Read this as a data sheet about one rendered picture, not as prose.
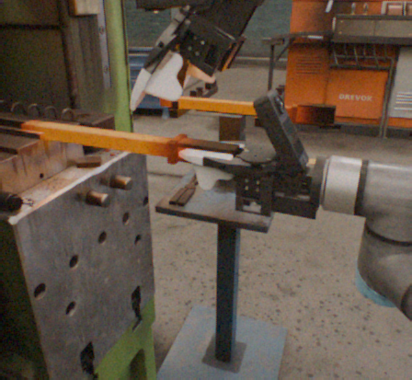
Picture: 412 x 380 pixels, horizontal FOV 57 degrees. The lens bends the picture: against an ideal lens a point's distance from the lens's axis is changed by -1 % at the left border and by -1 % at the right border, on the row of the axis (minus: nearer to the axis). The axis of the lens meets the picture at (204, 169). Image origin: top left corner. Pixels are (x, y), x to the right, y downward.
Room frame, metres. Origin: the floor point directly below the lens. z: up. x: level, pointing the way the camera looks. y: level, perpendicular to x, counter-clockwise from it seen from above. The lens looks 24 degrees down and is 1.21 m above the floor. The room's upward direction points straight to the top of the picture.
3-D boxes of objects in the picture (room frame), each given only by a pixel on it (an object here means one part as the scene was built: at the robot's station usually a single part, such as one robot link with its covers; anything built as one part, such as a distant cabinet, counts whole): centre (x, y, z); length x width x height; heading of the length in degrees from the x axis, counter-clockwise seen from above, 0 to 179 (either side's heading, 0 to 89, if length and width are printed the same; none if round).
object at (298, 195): (0.49, -0.11, 0.98); 0.12 x 0.08 x 0.09; 67
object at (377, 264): (0.41, -0.26, 0.89); 0.11 x 0.08 x 0.11; 14
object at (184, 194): (1.16, -0.02, 0.73); 0.60 x 0.04 x 0.01; 161
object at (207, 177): (0.51, 0.00, 0.98); 0.09 x 0.03 x 0.06; 70
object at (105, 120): (0.82, 0.27, 0.95); 0.12 x 0.08 x 0.06; 67
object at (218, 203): (1.01, -0.08, 0.71); 0.40 x 0.30 x 0.02; 160
